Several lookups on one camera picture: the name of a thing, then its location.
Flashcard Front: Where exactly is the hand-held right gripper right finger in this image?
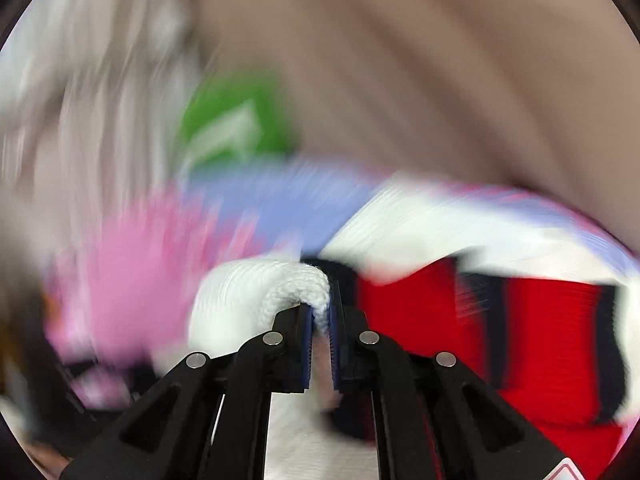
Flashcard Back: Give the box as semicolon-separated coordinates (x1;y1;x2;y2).
327;280;581;480

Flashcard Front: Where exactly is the beige cloth backdrop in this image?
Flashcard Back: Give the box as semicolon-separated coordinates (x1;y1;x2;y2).
190;0;640;201

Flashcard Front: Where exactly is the white red navy knit sweater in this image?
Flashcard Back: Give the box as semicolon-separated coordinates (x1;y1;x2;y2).
187;175;640;480

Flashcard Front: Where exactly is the pale grey curtain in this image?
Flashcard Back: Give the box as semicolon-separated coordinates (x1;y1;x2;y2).
0;0;201;241

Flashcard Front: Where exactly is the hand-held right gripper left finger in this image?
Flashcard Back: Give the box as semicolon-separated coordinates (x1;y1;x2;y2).
60;305;314;480

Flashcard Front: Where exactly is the green cushion white mark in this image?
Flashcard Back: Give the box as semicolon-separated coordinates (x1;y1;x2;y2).
177;72;301;166

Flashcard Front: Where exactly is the pink floral blanket blue border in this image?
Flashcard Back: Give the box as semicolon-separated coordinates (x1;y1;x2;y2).
45;157;640;396

